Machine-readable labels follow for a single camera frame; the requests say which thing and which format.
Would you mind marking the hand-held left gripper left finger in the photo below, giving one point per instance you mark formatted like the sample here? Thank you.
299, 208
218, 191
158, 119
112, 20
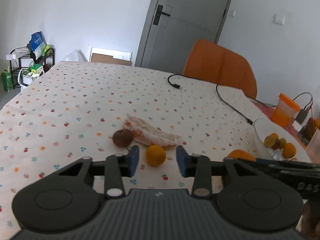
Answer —
133, 160

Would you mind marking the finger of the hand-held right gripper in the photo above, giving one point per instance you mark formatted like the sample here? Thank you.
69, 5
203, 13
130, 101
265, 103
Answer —
268, 162
272, 173

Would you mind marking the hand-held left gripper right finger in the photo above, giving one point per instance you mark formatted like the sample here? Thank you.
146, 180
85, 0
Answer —
181, 161

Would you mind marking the green-brown round fruit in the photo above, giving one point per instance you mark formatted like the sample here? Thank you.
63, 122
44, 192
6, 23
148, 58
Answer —
271, 140

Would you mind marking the small orange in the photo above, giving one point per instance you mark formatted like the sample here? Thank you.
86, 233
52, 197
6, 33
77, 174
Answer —
289, 150
155, 155

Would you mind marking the white ceramic bowl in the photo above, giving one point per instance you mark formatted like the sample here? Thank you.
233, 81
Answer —
261, 140

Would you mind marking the large orange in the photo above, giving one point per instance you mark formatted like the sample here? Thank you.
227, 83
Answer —
241, 155

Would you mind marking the person's right hand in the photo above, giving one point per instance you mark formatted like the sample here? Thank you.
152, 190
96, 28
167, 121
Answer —
312, 217

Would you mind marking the dark brown passion fruit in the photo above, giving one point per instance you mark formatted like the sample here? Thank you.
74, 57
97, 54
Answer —
122, 137

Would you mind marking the clear plastic food wrapper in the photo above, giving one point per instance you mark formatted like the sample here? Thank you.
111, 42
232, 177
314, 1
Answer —
150, 133

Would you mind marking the white power adapter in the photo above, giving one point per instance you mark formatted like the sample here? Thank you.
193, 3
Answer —
297, 125

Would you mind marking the orange lidded plastic jar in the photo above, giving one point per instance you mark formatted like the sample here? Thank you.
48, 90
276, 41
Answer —
282, 112

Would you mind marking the red patterned table mat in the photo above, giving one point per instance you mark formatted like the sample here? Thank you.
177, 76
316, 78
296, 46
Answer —
265, 108

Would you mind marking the brown cardboard sheet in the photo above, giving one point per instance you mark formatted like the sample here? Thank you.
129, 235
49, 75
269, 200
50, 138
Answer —
110, 59

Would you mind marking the orange chair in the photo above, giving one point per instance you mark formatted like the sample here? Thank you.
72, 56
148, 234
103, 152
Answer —
220, 65

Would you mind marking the white framed board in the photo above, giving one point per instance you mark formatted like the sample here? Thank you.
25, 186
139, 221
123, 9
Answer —
110, 49

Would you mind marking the clear plastic bag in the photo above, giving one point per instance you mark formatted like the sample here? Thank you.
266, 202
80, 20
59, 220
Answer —
75, 56

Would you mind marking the black metal shelf rack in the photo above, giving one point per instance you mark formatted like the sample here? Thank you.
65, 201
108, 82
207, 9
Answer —
53, 57

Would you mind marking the green box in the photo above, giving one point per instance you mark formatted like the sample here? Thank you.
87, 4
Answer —
36, 68

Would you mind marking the green packet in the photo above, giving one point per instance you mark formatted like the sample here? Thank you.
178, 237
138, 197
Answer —
47, 48

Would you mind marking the grey door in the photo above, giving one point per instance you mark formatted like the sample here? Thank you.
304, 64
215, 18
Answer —
190, 17

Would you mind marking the green carton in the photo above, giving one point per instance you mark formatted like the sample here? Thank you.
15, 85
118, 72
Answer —
7, 80

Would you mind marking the blue packaging bag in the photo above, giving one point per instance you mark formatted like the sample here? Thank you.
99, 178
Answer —
37, 42

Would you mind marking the white box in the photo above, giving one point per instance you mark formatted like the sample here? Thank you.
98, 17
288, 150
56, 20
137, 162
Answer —
12, 56

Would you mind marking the large white wall switch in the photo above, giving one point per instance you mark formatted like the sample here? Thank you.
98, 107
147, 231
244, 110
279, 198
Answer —
279, 19

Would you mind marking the small white wall switch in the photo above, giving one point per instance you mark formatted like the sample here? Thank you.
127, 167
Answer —
232, 13

